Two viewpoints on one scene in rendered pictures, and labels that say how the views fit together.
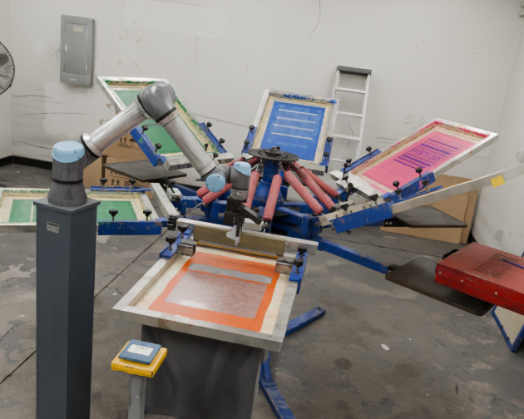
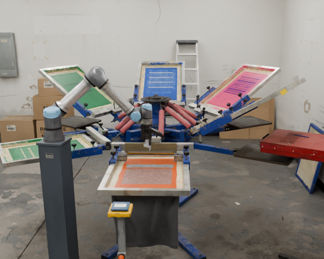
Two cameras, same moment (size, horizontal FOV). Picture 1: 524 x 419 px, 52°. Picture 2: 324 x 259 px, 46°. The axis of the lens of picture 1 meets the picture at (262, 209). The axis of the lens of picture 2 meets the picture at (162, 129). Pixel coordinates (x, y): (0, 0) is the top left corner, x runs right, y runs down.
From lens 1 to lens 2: 0.68 m
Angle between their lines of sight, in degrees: 5
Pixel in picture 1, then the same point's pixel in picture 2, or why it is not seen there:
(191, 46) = (81, 41)
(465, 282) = (276, 148)
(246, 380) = (173, 217)
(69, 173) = (55, 124)
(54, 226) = (50, 154)
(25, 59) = not seen: outside the picture
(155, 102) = (97, 78)
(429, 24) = (228, 7)
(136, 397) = (121, 230)
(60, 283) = (57, 186)
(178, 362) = (135, 215)
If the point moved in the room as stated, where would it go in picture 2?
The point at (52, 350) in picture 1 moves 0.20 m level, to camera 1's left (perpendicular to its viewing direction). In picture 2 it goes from (56, 227) to (28, 228)
